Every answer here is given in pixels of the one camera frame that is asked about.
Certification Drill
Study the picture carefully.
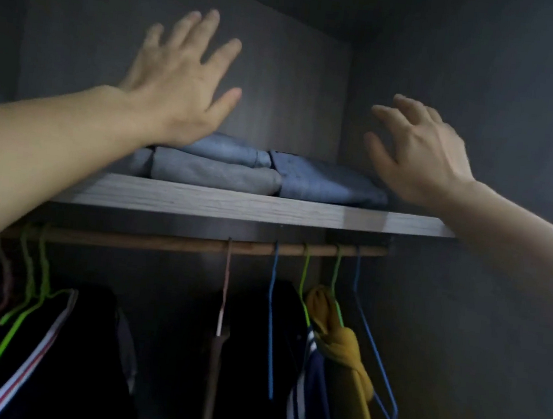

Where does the person's right hand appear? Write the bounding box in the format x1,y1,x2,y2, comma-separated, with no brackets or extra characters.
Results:
356,90,484,213

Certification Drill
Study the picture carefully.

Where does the person's left hand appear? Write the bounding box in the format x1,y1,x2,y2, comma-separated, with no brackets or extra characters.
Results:
111,0,252,156

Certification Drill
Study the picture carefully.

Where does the person's left forearm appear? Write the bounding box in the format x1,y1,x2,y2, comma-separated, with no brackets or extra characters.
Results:
0,73,163,283

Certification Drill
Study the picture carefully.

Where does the person's right forearm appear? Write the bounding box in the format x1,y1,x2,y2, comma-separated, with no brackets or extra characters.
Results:
410,175,553,384

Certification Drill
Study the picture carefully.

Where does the folded light blue garment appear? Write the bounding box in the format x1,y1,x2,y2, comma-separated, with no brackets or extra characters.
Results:
179,129,276,170

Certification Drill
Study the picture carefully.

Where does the folded blue dotted garment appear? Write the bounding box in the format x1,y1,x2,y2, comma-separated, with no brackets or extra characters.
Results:
264,150,394,210

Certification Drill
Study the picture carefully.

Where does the folded pale grey garment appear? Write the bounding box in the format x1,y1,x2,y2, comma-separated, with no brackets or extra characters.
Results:
128,146,155,179

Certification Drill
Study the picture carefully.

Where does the wooden wardrobe shelf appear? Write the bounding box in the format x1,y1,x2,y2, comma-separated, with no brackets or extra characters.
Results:
50,166,459,249

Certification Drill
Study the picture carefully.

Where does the wooden clothes rod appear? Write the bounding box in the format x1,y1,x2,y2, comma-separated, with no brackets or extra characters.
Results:
1,204,390,282

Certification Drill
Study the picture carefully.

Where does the mustard yellow garment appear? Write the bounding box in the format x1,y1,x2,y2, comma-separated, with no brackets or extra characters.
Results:
291,283,399,419

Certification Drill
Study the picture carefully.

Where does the black hanging garment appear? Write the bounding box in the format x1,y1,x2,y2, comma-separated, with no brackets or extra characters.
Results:
214,274,316,419

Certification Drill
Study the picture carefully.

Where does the navy white striped garment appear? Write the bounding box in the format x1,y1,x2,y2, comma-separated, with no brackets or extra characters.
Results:
277,325,349,419

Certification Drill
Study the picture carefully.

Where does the brown hanging garment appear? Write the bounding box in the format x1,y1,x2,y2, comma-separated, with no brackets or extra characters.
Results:
194,325,232,419

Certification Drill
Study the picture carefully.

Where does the black jacket with striped trim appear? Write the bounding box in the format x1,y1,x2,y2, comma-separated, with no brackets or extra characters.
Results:
0,275,156,419

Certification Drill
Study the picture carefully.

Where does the green wire hanger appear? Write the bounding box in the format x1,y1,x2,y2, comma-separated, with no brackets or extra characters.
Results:
0,220,81,419
325,245,354,328
293,243,321,329
0,222,46,330

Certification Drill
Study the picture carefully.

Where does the blue wire hanger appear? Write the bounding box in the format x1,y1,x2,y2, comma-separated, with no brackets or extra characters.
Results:
255,240,293,402
335,246,418,419

